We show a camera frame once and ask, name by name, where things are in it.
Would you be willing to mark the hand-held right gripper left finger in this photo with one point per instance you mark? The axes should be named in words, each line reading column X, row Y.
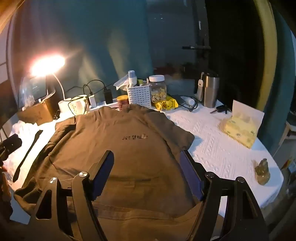
column 105, row 172

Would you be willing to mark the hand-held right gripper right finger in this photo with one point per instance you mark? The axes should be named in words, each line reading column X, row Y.
column 188, row 172

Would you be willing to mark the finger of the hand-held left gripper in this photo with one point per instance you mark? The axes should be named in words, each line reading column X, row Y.
column 10, row 144

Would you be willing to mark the olive printed t-shirt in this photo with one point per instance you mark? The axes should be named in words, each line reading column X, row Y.
column 138, row 148

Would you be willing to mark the white t-shirt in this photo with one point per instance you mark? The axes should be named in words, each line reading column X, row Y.
column 23, row 129

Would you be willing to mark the black cloth strip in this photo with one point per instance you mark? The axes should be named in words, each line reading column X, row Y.
column 29, row 153

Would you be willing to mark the white textured table cloth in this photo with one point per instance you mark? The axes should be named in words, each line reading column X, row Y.
column 208, row 143

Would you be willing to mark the cardboard box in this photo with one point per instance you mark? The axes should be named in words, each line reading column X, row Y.
column 39, row 113

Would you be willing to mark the clear plastic wrap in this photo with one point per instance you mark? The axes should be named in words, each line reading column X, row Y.
column 25, row 97

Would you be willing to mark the dark monitor screen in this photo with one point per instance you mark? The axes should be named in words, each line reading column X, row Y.
column 38, row 89

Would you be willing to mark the white desk lamp base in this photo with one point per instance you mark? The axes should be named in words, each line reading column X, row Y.
column 64, row 106

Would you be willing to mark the white power strip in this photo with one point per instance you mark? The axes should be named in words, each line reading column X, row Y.
column 101, row 105

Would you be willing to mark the yellow tissue pack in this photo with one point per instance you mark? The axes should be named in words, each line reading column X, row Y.
column 240, row 129

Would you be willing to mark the red can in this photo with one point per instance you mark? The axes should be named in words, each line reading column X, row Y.
column 122, row 103

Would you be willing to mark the small white bottle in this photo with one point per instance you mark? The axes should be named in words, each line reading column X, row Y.
column 191, row 101

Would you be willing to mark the cream cartoon mug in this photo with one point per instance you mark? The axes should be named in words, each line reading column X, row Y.
column 77, row 106

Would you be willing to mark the black key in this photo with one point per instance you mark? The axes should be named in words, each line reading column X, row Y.
column 222, row 109

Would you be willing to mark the yellow snack bag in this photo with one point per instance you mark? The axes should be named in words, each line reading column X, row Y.
column 166, row 103

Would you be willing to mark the white charger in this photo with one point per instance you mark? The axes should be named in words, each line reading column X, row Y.
column 93, row 100

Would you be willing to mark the grey power bank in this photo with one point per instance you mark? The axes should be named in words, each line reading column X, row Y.
column 179, row 99

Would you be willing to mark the small glass figurine bottle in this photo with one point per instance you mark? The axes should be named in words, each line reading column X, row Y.
column 262, row 172

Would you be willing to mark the black charger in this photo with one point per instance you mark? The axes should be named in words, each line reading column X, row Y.
column 108, row 96

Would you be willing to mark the white perforated basket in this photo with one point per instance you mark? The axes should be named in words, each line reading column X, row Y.
column 140, row 96

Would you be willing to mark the stainless steel tumbler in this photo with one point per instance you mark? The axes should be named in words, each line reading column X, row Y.
column 211, row 91

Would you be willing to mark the white paper tag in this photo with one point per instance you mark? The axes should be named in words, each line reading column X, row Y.
column 200, row 87

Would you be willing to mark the glass jar white lid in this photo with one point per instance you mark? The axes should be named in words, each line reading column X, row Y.
column 158, row 90

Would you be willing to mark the white tissue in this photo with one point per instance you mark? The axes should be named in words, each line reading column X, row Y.
column 121, row 82

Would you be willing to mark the bottle with grey cap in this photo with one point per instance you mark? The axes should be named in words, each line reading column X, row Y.
column 132, row 77

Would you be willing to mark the black tripod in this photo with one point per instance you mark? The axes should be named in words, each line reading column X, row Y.
column 201, row 34

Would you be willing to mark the yellow curved frame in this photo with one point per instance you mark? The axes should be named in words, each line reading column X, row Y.
column 268, row 46

